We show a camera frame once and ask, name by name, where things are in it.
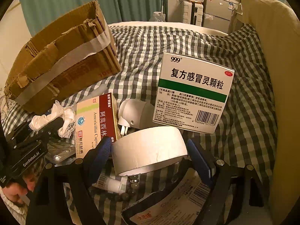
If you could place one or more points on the white plug adapter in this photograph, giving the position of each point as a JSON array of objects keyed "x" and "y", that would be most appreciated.
[{"x": 133, "y": 112}]

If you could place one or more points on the brown cardboard box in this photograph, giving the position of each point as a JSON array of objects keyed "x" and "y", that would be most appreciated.
[{"x": 70, "y": 58}]

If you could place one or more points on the white black paper package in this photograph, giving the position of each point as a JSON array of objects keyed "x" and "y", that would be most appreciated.
[{"x": 178, "y": 199}]

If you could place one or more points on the crinkled clear plastic wrapper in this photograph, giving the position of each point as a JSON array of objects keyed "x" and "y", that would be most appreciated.
[{"x": 59, "y": 148}]

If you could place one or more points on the white lace tissue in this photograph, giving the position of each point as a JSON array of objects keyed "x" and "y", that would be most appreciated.
[{"x": 65, "y": 112}]

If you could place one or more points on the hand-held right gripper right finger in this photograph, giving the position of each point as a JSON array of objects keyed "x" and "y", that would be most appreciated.
[{"x": 199, "y": 159}]

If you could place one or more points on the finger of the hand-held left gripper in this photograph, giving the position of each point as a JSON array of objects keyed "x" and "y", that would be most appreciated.
[
  {"x": 52, "y": 124},
  {"x": 47, "y": 115}
]

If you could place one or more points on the floral pillow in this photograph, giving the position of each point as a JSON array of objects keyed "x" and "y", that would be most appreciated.
[{"x": 5, "y": 110}]

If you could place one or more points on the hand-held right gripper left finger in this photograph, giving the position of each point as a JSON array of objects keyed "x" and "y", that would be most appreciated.
[{"x": 104, "y": 148}]

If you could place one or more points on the grey fridge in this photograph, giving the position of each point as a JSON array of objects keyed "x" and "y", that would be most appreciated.
[{"x": 219, "y": 11}]

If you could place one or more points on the white suitcase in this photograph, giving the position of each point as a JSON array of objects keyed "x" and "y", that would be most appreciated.
[{"x": 191, "y": 11}]

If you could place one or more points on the red white medicine box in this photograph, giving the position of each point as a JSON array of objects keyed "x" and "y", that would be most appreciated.
[{"x": 93, "y": 121}]

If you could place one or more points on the white tape roll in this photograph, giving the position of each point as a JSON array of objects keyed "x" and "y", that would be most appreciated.
[{"x": 150, "y": 145}]

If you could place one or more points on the small white bottle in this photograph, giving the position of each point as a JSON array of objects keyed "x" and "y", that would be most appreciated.
[{"x": 112, "y": 182}]

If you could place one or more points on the white medicine box green stripe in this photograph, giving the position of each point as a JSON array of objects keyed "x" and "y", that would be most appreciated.
[{"x": 194, "y": 79}]

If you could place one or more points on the person's left hand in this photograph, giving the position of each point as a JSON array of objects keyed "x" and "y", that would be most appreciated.
[{"x": 14, "y": 192}]

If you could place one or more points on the cream pillow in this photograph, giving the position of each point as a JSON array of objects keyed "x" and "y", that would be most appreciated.
[{"x": 269, "y": 39}]

